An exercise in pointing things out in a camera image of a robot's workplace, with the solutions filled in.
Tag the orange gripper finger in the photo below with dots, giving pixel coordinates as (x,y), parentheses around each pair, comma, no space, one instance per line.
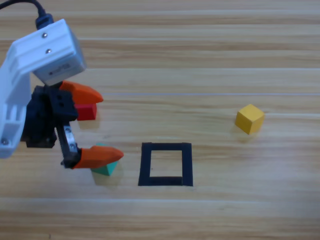
(85,95)
(100,156)

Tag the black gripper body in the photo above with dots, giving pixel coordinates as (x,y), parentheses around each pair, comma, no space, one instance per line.
(37,120)

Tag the green wooden cube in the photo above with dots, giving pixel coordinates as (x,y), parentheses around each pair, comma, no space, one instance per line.
(106,170)

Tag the red wooden cube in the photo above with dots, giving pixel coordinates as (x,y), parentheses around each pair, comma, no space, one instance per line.
(87,112)

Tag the yellow wooden cube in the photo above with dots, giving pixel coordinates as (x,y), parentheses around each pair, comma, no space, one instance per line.
(250,120)

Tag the black tape square outline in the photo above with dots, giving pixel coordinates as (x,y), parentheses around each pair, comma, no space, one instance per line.
(146,162)

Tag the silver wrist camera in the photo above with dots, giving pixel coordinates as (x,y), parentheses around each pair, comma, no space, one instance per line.
(62,70)

